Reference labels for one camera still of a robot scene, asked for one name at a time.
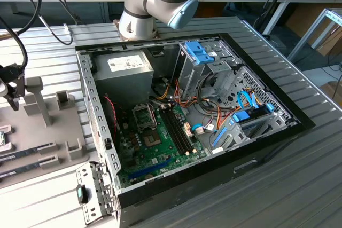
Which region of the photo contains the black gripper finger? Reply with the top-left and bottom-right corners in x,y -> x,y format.
5,76 -> 27,112

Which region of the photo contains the grey parts rack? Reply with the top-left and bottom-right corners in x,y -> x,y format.
0,76 -> 91,189

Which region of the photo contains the dark RAM stick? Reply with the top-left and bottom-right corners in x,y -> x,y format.
0,159 -> 58,179
0,145 -> 56,162

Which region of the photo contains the grey power supply unit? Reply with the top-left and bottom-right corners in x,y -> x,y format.
92,50 -> 155,103

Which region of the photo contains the black teal case latch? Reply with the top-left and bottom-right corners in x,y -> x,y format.
76,184 -> 89,204

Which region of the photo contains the blue expansion slot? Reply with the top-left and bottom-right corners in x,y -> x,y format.
128,158 -> 172,182

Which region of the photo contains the green motherboard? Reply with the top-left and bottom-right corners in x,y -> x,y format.
116,102 -> 208,189

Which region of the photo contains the metal drive cage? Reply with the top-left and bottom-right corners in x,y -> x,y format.
170,40 -> 243,100

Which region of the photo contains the blue drive latch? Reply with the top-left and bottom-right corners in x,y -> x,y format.
184,40 -> 217,65

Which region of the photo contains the black PC case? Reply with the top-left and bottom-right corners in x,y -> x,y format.
74,32 -> 316,228

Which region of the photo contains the blue disk carrier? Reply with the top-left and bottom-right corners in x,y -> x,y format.
231,103 -> 275,126

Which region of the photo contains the perforated metal disk cage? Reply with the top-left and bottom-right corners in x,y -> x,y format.
212,66 -> 299,155

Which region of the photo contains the brown cardboard box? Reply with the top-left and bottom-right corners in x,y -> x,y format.
316,26 -> 342,57

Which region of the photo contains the black camera cable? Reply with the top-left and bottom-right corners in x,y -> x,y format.
0,15 -> 29,79

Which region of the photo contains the grey cable white plug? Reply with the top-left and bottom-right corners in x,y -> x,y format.
37,14 -> 74,46

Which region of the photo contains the red black fan wire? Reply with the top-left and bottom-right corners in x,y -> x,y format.
103,93 -> 120,133

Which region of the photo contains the metal card bracket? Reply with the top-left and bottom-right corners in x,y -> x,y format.
76,161 -> 120,225

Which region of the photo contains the yellow black power wire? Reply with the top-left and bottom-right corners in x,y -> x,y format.
156,83 -> 172,101

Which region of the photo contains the orange red wire bundle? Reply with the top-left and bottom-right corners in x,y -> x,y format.
173,78 -> 241,132

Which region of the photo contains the blue plastic drive rail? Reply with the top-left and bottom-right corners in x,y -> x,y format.
212,126 -> 228,148

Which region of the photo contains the blue SATA wire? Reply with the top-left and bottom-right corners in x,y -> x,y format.
236,90 -> 261,110

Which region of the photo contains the aluminium profile frame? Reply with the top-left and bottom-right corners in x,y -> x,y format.
287,7 -> 342,62

